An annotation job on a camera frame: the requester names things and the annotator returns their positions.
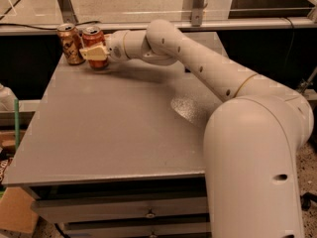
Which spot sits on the orange soda can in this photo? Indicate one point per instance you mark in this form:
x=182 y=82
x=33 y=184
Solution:
x=70 y=42

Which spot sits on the right metal frame post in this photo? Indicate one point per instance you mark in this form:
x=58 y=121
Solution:
x=197 y=12

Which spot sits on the red coke can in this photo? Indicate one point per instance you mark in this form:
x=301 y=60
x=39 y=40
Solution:
x=90 y=36

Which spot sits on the cardboard box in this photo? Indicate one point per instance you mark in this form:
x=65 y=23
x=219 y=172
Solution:
x=15 y=211

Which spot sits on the metal frame post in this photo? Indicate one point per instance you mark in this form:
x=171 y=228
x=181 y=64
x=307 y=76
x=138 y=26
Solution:
x=197 y=12
x=67 y=11

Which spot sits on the white plastic bag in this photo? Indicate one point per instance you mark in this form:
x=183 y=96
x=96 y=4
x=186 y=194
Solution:
x=7 y=98

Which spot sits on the upper grey drawer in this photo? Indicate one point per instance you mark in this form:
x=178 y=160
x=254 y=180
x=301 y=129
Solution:
x=119 y=207

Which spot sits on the lower grey drawer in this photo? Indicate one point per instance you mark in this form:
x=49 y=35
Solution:
x=181 y=226

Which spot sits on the black chair caster wheel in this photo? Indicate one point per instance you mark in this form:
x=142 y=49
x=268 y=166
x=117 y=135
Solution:
x=306 y=200

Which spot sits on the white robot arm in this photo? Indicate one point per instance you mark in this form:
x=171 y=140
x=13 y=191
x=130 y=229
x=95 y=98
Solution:
x=250 y=141

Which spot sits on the left metal frame post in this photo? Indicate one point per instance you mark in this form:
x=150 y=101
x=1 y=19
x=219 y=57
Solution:
x=67 y=11

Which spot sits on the grey drawer cabinet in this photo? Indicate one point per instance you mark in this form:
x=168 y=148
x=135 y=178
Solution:
x=132 y=129

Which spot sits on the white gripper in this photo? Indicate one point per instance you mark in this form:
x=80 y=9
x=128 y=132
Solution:
x=115 y=48

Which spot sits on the green pole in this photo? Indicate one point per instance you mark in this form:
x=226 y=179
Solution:
x=17 y=123

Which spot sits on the grey drawer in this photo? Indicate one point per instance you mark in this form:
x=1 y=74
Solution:
x=181 y=226
x=119 y=207

